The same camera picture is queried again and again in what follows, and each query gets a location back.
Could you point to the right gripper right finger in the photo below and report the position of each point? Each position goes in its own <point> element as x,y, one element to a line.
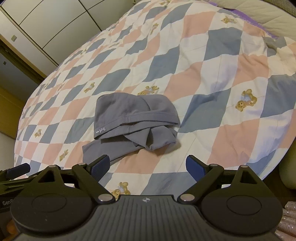
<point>205,177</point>

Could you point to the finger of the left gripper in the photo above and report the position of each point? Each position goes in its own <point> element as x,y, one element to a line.
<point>15,172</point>

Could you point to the white wardrobe doors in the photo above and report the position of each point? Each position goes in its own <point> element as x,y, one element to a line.
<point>47,32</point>

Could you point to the grey-purple shirt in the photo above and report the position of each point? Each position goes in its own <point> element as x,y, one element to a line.
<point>125,123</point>

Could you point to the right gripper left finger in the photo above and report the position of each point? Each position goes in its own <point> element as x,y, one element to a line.
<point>89,175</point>

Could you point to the beige pillow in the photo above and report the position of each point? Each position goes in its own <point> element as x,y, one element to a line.
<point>275,20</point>

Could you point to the checkered teddy bear quilt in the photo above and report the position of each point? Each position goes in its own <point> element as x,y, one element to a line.
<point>231,82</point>

